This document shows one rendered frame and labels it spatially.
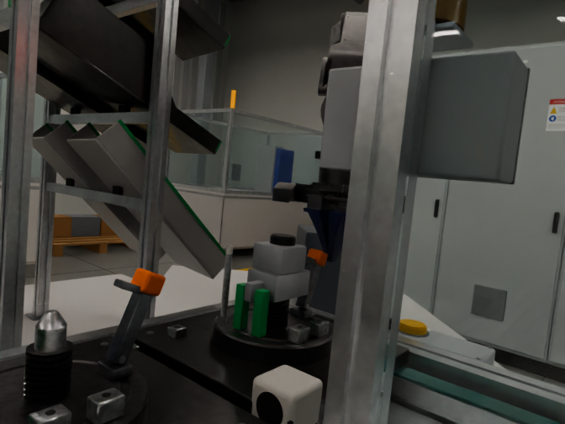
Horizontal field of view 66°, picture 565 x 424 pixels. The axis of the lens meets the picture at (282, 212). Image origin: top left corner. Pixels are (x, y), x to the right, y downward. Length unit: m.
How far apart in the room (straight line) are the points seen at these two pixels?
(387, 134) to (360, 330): 0.11
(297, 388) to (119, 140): 0.40
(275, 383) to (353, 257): 0.16
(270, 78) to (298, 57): 0.92
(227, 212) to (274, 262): 5.32
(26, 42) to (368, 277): 0.42
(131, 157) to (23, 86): 0.16
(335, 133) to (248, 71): 11.29
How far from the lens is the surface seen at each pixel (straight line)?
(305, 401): 0.39
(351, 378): 0.29
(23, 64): 0.54
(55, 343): 0.35
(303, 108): 10.18
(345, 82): 0.31
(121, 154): 0.63
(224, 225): 5.79
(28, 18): 0.55
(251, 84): 11.41
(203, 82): 10.19
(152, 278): 0.38
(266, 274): 0.48
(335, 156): 0.31
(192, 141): 0.68
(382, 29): 0.27
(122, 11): 0.73
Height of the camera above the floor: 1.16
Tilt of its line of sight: 4 degrees down
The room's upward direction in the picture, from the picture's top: 6 degrees clockwise
